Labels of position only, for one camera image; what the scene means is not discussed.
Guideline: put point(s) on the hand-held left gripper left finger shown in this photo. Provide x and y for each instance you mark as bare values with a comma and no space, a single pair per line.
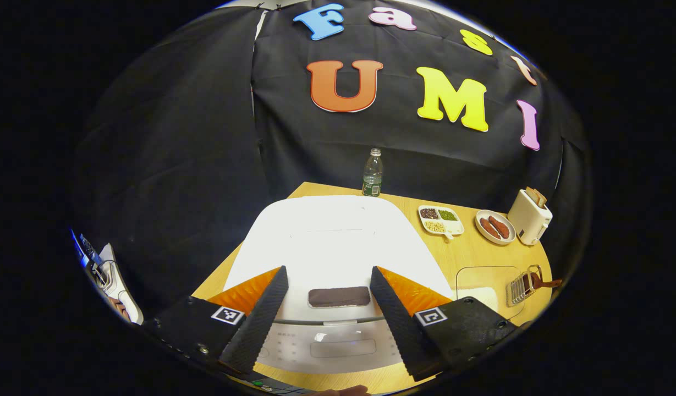
258,319

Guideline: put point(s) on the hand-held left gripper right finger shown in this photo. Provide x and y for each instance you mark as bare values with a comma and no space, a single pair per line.
398,324

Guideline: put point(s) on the white rice cooker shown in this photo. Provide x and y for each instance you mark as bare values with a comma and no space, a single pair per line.
332,247

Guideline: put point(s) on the brown wooden spoon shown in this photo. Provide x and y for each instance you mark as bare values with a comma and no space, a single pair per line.
544,283

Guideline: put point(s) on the clear plastic container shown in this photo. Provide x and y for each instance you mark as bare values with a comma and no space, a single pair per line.
486,278

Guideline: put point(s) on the white divided dish of beans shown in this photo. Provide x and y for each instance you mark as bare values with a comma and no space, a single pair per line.
439,220

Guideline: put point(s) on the round white plate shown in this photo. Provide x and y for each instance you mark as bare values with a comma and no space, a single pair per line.
481,234

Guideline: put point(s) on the brown meat piece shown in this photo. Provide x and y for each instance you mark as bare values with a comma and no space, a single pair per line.
500,225
489,228

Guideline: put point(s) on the white side desk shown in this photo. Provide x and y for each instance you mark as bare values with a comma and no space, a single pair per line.
115,286

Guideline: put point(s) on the clear water bottle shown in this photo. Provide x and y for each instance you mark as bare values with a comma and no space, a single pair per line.
372,176

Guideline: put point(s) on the cream toaster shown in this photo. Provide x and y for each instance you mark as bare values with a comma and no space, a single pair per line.
527,223

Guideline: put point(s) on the black backdrop cloth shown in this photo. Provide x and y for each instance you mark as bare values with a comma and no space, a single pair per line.
178,165

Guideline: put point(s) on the toast slice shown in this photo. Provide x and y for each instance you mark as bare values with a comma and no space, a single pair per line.
533,196
541,199

